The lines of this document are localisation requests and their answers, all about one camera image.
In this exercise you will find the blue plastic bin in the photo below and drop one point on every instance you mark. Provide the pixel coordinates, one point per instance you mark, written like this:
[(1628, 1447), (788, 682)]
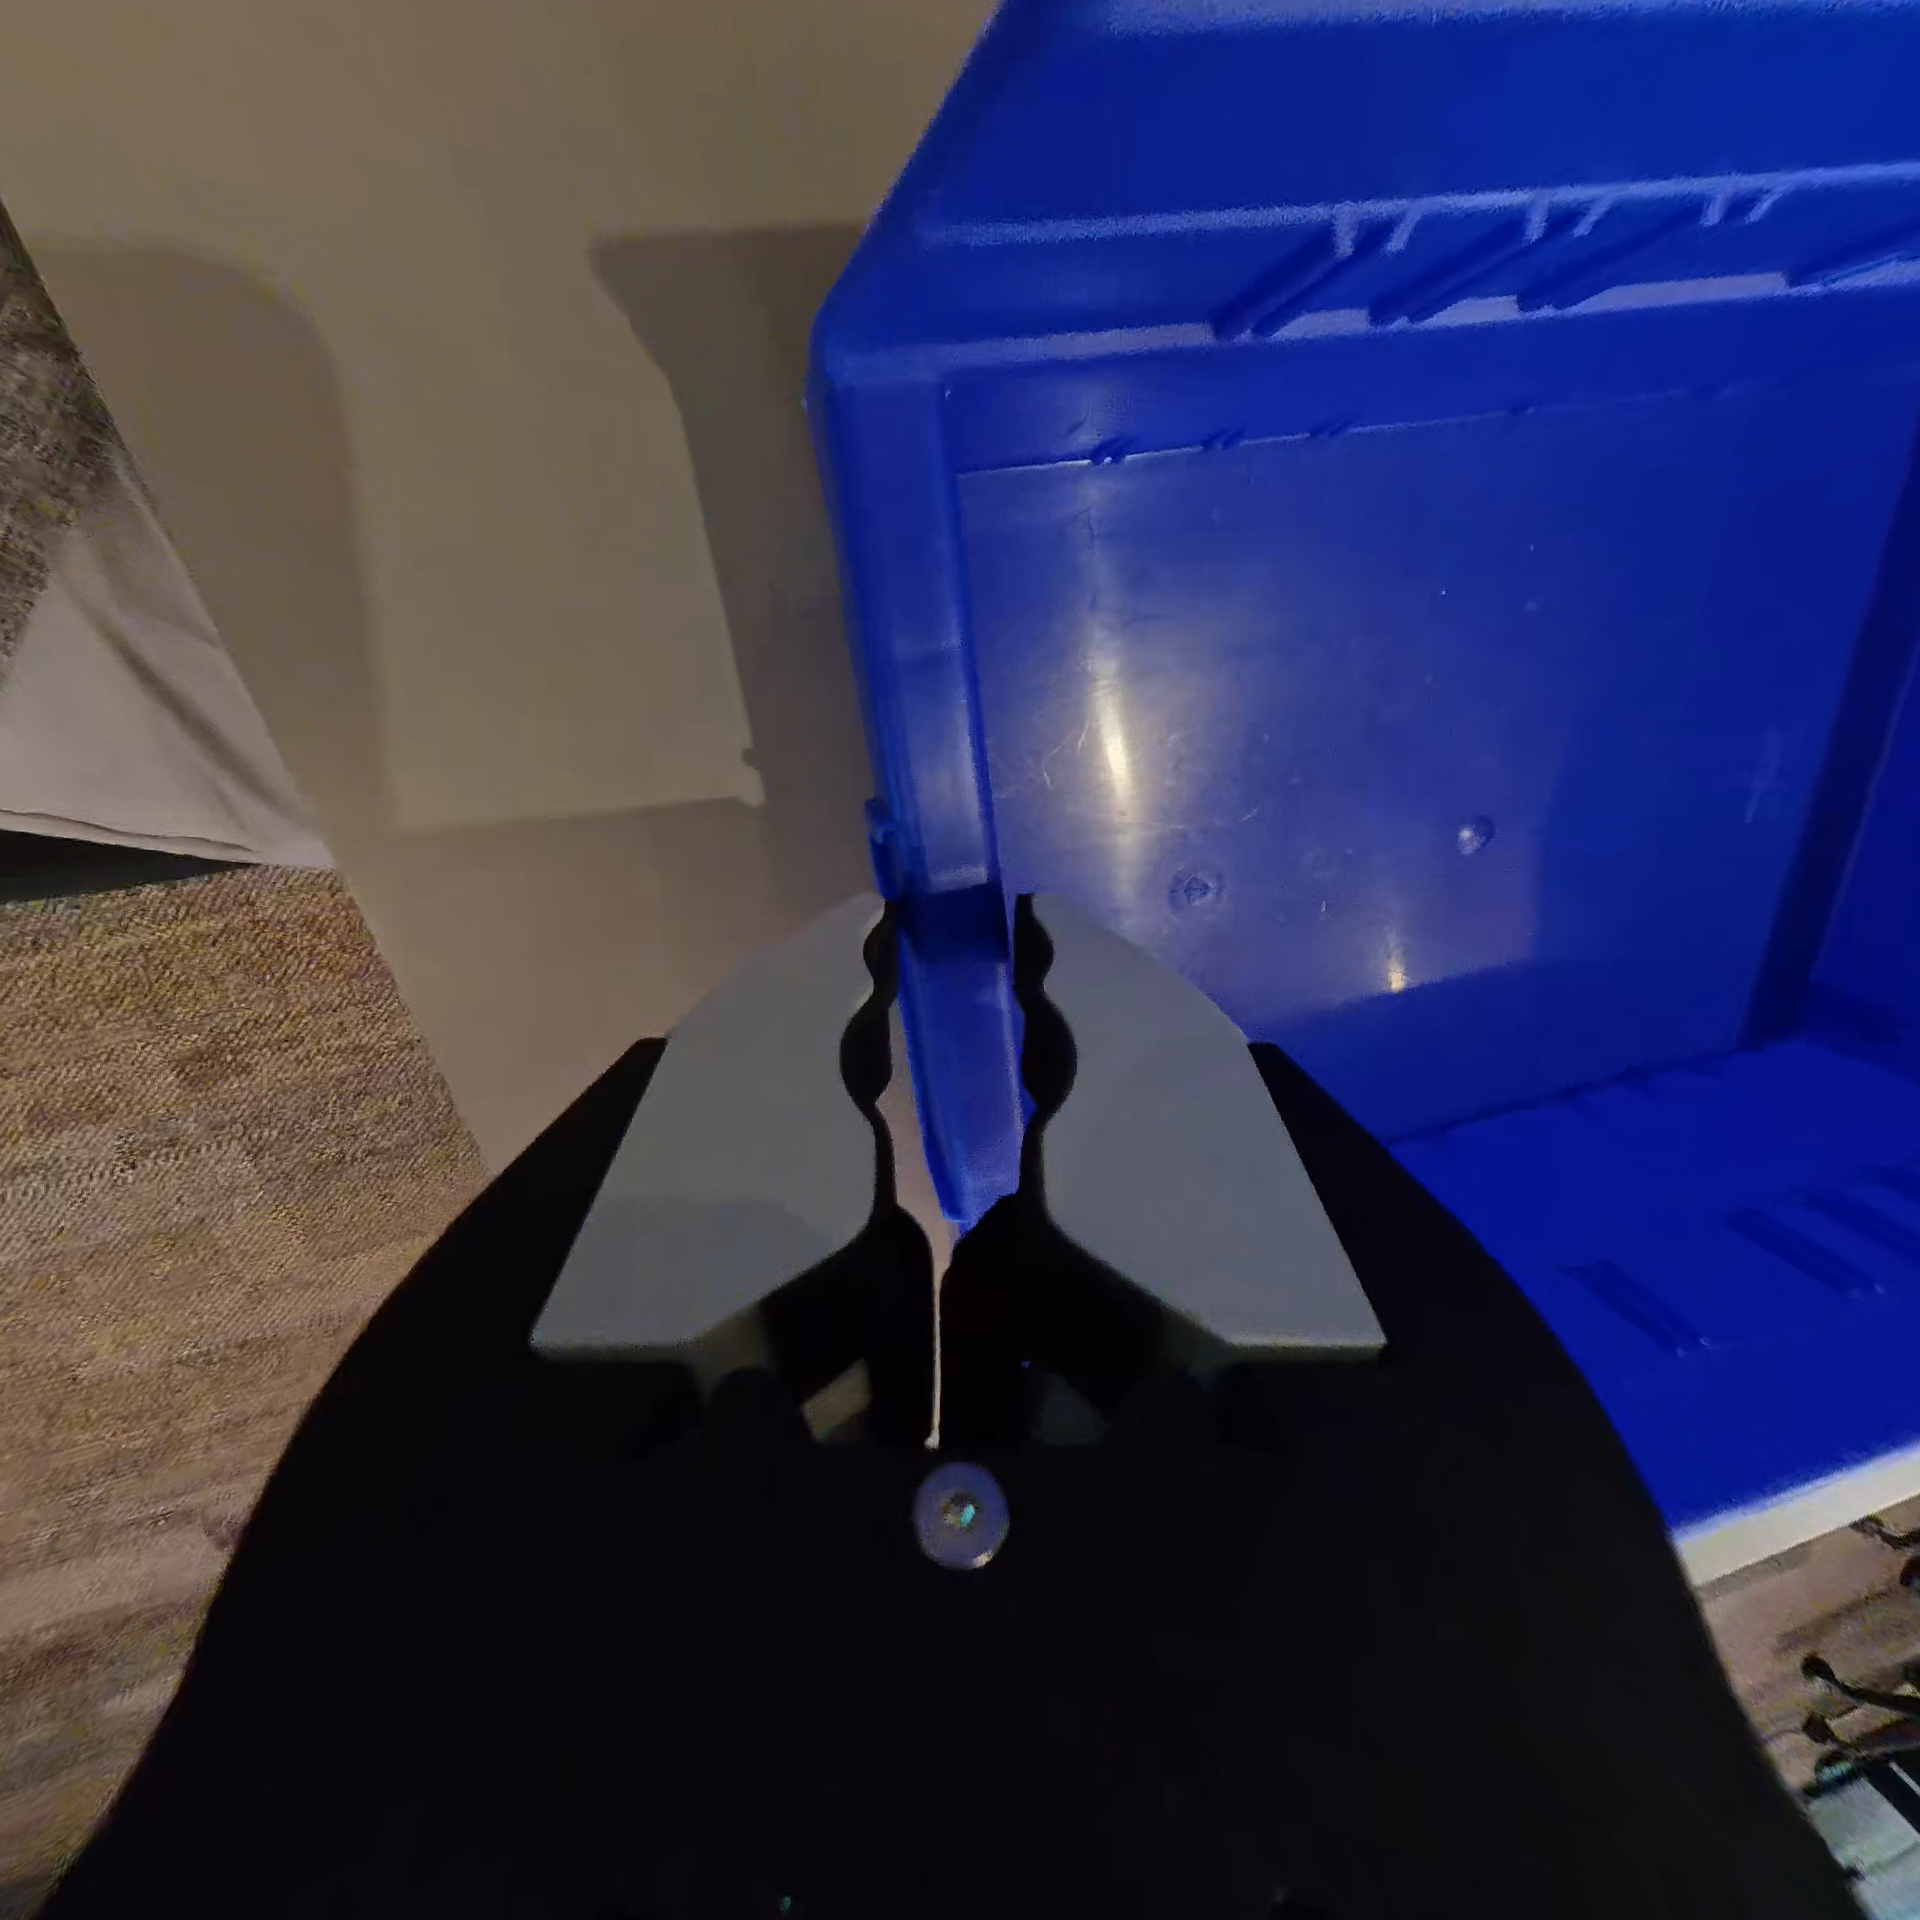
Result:
[(1349, 676)]

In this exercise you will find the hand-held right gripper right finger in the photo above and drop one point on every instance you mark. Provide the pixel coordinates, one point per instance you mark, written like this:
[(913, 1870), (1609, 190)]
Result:
[(1201, 1185)]

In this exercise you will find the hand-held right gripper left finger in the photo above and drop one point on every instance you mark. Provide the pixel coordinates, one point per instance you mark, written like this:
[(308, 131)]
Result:
[(705, 1185)]

